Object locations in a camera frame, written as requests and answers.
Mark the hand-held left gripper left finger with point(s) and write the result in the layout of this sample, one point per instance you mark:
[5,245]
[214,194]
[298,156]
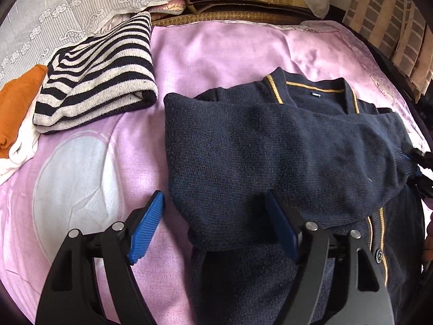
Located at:
[147,230]

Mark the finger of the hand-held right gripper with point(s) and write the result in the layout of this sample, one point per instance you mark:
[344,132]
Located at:
[427,184]
[419,155]

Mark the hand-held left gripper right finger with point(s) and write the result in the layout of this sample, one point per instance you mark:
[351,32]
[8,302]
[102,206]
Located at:
[284,230]

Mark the navy knit cardigan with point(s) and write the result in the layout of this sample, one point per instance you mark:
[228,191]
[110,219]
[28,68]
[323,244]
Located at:
[270,142]

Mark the black white striped sweater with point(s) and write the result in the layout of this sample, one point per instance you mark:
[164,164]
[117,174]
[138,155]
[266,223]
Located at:
[101,67]

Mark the person's right hand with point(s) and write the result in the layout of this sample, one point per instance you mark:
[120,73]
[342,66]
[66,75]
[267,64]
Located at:
[429,240]

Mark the brick pattern curtain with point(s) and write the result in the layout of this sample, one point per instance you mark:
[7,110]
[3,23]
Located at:
[382,13]

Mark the white folded garment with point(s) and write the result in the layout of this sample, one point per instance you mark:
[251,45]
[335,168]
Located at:
[20,150]

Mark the orange folded garment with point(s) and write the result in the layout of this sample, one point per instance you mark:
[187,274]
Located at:
[17,108]

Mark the pink bed sheet floral border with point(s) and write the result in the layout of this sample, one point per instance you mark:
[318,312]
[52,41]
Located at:
[220,50]

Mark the pink floral cloth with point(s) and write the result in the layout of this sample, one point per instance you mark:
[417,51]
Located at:
[169,6]

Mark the brown cardboard boards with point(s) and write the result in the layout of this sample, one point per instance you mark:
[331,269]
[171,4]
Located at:
[236,3]

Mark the white lace cloth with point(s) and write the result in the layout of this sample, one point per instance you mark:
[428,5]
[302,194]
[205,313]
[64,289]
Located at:
[40,13]

